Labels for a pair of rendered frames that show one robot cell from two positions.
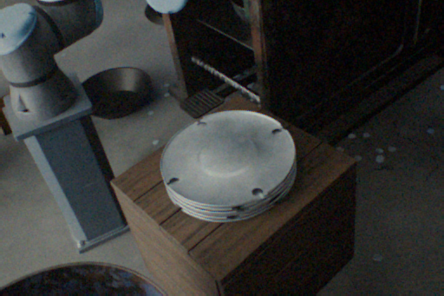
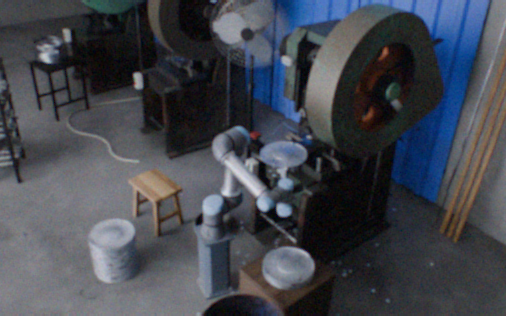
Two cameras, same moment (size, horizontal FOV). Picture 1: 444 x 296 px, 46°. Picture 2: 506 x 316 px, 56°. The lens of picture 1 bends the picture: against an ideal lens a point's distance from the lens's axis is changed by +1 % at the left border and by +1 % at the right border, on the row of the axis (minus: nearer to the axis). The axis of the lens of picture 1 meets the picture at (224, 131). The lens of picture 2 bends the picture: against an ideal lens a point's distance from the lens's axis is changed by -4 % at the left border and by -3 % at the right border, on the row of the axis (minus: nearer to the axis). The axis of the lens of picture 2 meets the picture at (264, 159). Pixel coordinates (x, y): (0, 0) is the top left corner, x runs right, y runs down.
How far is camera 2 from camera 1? 1.71 m
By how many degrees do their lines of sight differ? 11
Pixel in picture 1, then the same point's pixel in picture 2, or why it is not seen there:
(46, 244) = (190, 293)
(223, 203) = (287, 282)
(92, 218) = (217, 284)
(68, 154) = (218, 255)
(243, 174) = (294, 272)
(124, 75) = not seen: hidden behind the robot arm
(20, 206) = (173, 274)
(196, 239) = (276, 294)
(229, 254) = (288, 300)
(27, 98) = (211, 231)
